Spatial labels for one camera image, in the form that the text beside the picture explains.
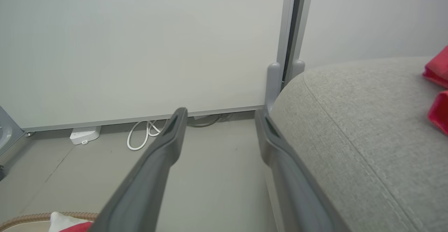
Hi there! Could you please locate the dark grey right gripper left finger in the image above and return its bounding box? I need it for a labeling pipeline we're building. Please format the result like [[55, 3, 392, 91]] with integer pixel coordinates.
[[87, 107, 188, 232]]

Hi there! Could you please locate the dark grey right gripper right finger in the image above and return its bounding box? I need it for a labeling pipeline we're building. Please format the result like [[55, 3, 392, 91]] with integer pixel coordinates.
[[255, 108, 351, 232]]

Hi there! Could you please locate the red white-trimmed garment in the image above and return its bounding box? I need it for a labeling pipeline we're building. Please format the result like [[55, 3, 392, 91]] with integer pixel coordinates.
[[422, 46, 448, 136]]

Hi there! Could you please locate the grey fabric sofa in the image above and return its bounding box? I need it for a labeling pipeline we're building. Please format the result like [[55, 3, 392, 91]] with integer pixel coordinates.
[[269, 56, 448, 232]]

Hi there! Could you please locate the white power strip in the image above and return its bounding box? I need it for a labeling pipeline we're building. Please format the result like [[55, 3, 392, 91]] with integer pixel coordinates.
[[69, 126, 102, 145]]

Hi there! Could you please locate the red garment with white collar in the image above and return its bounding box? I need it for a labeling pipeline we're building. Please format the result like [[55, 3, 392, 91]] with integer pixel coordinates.
[[48, 211, 94, 232]]

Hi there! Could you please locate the grey partition leg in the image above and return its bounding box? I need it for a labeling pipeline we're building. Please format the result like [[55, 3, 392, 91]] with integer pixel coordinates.
[[285, 59, 306, 85], [265, 62, 281, 112]]

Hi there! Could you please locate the cream laundry basket, brown rim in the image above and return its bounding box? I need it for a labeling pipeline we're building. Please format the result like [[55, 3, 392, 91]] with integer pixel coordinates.
[[0, 212, 99, 232]]

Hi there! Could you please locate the large white partition board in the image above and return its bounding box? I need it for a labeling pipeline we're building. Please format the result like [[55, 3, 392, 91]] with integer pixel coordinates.
[[0, 0, 298, 132]]

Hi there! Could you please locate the white partition board, dark edge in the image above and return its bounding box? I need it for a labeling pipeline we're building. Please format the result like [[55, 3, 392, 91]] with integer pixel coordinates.
[[292, 0, 448, 71]]

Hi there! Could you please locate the looped white cable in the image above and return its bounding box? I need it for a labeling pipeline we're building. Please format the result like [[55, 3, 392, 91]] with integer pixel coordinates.
[[127, 119, 168, 151]]

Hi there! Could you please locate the thin black floor cable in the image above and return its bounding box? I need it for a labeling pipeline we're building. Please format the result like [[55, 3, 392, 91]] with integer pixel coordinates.
[[187, 116, 221, 128]]

